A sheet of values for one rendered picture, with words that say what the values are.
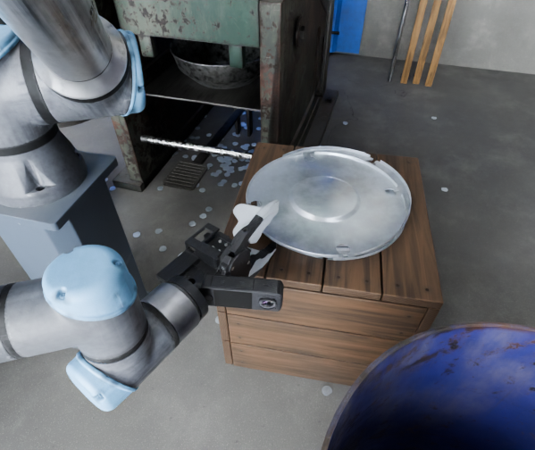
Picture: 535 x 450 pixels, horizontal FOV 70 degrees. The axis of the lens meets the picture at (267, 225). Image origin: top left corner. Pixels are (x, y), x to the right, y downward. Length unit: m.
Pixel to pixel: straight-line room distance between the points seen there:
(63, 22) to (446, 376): 0.59
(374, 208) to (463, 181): 0.87
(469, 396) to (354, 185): 0.39
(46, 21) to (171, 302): 0.32
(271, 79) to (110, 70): 0.52
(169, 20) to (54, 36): 0.70
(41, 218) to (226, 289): 0.31
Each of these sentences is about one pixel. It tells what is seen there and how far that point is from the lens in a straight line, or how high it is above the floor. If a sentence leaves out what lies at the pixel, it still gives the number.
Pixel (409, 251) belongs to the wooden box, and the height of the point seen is 0.35.
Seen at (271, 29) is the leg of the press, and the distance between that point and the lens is 0.96.
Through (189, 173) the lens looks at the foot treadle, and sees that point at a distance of 1.18.
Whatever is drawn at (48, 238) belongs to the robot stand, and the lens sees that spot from 0.72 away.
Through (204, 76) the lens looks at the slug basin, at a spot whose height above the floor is 0.37.
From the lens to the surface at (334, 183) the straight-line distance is 0.74.
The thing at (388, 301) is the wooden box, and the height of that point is 0.33.
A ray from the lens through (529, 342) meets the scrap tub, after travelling 0.54.
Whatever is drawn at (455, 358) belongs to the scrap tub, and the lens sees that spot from 0.55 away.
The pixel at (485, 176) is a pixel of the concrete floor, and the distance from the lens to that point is 1.62.
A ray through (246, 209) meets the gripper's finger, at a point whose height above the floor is 0.46.
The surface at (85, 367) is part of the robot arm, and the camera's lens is 0.48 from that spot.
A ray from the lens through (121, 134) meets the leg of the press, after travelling 1.32.
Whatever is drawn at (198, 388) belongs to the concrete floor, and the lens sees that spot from 0.94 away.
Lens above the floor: 0.85
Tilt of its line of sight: 44 degrees down
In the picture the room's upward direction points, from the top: straight up
